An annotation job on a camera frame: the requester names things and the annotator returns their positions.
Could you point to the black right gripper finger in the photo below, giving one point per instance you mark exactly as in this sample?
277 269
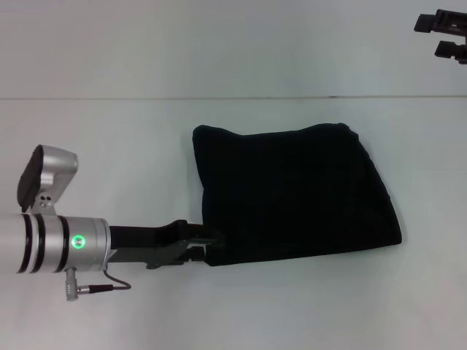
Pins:
441 23
450 50

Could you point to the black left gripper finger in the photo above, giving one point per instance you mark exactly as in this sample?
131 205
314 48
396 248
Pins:
206 236
197 254

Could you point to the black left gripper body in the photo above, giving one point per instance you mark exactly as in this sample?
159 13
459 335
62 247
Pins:
146 244

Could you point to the black t-shirt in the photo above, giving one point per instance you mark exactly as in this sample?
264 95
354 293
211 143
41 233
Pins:
292 197

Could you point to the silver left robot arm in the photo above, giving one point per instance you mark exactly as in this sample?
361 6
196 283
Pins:
47 244

